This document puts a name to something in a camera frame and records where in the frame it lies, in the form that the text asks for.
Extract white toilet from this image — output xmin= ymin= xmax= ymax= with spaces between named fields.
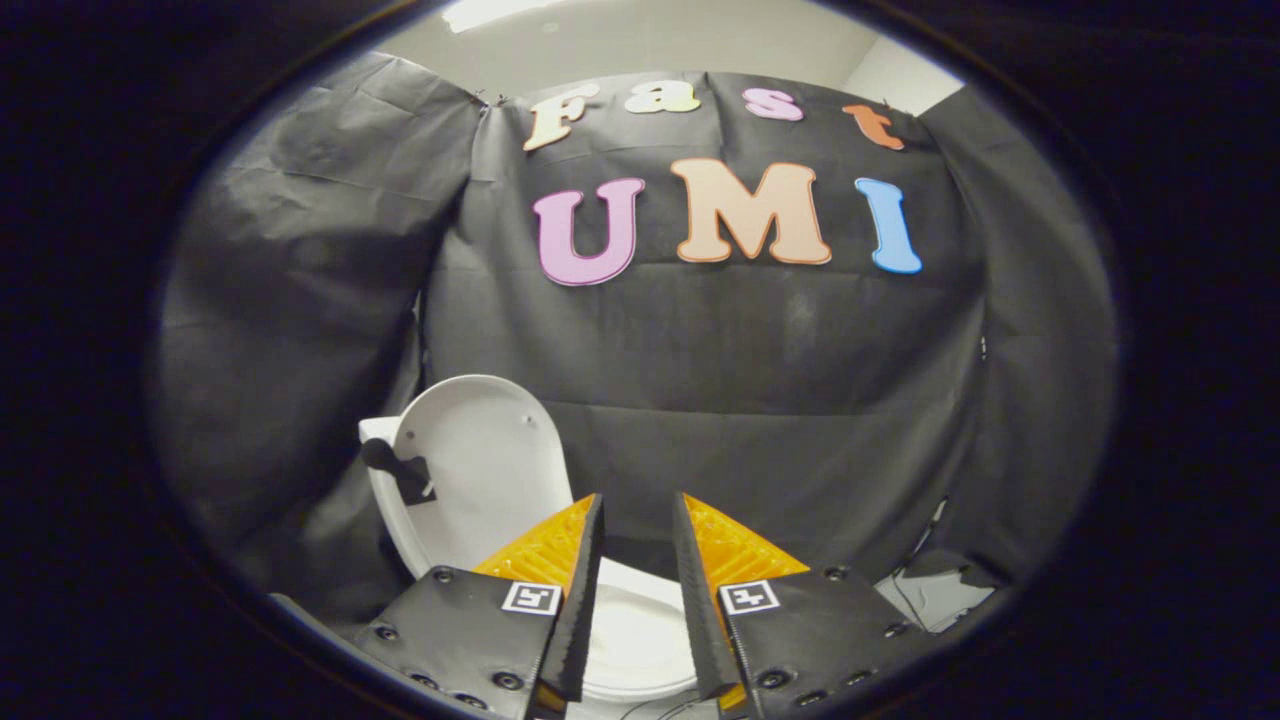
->
xmin=358 ymin=415 xmax=703 ymax=705

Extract black backdrop cloth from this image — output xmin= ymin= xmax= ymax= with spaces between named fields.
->
xmin=150 ymin=50 xmax=1119 ymax=626

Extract white toilet lid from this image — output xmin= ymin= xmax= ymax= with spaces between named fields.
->
xmin=392 ymin=374 xmax=574 ymax=578

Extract black lid lift handle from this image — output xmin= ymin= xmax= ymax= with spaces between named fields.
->
xmin=361 ymin=437 xmax=437 ymax=507

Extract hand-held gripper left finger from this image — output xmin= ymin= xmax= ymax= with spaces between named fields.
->
xmin=350 ymin=492 xmax=607 ymax=720

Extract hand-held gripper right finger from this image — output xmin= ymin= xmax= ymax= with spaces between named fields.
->
xmin=672 ymin=490 xmax=937 ymax=720

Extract ceiling light panel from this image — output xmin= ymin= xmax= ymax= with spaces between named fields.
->
xmin=440 ymin=0 xmax=573 ymax=33

